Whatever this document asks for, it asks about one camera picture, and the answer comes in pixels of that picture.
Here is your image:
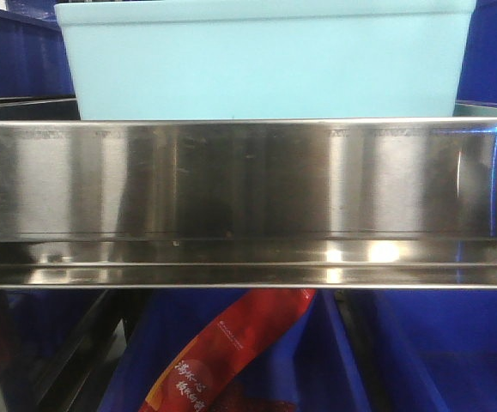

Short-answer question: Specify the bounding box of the light blue plastic bin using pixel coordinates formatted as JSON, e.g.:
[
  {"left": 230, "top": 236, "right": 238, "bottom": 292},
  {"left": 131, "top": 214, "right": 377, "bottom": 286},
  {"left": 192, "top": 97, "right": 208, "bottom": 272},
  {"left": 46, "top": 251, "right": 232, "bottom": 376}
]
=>
[{"left": 55, "top": 1, "right": 476, "bottom": 120}]

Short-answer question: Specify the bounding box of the dark blue bin lower middle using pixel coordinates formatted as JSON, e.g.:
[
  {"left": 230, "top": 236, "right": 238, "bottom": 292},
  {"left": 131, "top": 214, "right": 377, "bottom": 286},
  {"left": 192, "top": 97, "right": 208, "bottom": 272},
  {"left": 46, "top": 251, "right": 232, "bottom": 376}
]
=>
[{"left": 98, "top": 289, "right": 371, "bottom": 411}]

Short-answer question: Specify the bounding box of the dark blue bin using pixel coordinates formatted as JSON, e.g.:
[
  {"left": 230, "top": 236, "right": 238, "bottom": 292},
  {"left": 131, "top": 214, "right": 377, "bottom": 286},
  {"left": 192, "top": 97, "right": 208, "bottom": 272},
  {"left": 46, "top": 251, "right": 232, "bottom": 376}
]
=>
[
  {"left": 350, "top": 288, "right": 497, "bottom": 412},
  {"left": 458, "top": 1, "right": 497, "bottom": 104},
  {"left": 0, "top": 9, "right": 74, "bottom": 98},
  {"left": 98, "top": 289, "right": 371, "bottom": 411}
]

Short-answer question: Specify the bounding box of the dark blue bin lower right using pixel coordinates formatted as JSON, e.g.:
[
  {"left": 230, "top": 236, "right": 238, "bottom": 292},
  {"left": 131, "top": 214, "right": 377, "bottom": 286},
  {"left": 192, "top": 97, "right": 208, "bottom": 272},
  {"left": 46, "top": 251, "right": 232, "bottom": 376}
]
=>
[{"left": 350, "top": 288, "right": 497, "bottom": 412}]

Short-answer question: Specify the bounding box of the dark blue bin upper left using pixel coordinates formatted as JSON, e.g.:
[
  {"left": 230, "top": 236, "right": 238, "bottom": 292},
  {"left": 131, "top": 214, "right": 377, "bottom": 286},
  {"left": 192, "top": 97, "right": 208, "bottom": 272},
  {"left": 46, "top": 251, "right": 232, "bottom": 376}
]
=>
[{"left": 0, "top": 9, "right": 74, "bottom": 98}]

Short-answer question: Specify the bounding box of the dark blue bin upper right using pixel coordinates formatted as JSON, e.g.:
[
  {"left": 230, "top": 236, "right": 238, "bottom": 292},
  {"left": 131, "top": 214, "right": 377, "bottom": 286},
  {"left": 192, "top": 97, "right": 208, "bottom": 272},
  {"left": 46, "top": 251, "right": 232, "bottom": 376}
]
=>
[{"left": 458, "top": 1, "right": 497, "bottom": 104}]

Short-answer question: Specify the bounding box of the red snack bag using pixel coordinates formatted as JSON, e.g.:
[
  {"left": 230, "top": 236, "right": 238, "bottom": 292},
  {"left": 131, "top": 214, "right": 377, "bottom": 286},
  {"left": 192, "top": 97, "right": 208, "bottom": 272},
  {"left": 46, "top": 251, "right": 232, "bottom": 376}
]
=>
[{"left": 139, "top": 288, "right": 316, "bottom": 411}]

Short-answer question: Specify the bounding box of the stainless steel shelf rail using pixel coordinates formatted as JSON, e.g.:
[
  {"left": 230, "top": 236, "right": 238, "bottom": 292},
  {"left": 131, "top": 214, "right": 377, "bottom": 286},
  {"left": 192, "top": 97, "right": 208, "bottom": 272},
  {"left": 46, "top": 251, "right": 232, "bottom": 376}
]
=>
[{"left": 0, "top": 118, "right": 497, "bottom": 288}]

